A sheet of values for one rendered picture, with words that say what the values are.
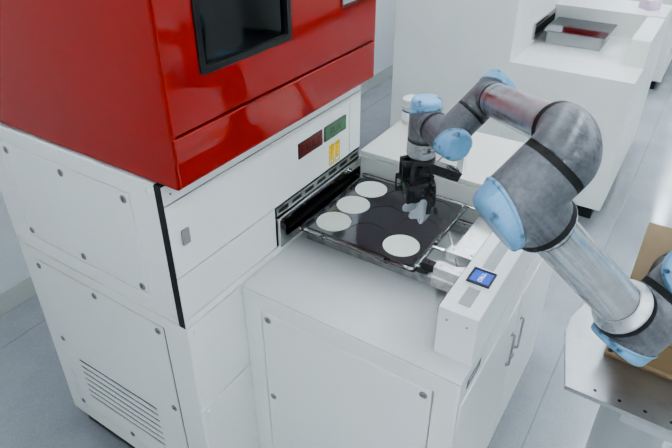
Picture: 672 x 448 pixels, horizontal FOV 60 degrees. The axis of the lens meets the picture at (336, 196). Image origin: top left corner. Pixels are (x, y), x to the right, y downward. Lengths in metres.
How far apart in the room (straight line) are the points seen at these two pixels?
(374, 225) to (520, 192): 0.79
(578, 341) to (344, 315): 0.56
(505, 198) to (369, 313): 0.66
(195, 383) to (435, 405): 0.62
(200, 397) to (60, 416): 0.96
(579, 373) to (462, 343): 0.27
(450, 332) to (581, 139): 0.58
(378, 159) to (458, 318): 0.75
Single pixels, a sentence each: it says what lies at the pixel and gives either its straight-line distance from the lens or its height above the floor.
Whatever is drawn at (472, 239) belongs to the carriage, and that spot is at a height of 0.88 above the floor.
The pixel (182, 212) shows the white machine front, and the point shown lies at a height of 1.14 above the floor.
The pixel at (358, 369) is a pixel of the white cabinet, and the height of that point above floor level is 0.72.
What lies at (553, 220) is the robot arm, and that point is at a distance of 0.97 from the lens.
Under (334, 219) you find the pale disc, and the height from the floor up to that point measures 0.90.
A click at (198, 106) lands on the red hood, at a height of 1.38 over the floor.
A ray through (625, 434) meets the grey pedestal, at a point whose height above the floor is 0.60.
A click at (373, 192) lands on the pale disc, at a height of 0.90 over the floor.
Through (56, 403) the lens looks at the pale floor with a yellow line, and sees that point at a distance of 2.60.
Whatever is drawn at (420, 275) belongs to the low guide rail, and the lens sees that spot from 1.59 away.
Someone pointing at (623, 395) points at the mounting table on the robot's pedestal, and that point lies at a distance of 1.46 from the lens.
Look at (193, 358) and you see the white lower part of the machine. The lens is 1.57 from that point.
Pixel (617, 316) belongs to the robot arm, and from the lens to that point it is 1.19.
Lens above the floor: 1.84
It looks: 31 degrees down
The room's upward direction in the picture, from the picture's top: straight up
